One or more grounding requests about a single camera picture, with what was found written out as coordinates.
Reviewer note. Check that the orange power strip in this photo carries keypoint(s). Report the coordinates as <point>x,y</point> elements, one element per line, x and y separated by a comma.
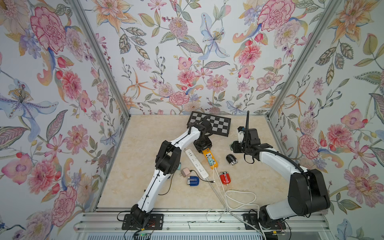
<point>210,158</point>

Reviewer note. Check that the pink usb charger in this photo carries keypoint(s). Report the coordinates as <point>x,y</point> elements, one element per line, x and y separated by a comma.
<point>185,172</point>

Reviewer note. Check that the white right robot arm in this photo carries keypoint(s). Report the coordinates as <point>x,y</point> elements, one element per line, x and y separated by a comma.
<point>307,191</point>

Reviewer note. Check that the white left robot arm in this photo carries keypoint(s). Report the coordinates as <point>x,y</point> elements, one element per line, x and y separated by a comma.
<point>166,163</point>

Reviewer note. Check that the black silver chessboard box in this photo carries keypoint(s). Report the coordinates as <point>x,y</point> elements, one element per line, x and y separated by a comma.
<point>220,125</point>

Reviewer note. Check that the white power strip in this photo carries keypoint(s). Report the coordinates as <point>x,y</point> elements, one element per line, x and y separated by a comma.
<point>196,163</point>

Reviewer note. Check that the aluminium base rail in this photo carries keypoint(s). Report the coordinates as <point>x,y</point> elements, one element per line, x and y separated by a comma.
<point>106,224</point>

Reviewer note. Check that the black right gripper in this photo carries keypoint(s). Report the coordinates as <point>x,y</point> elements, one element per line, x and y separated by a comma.
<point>235,147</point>

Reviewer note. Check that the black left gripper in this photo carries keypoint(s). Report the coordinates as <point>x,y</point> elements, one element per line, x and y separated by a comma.
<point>208,143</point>

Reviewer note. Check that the aluminium frame post left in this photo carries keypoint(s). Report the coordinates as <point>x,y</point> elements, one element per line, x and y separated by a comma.
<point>92,39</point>

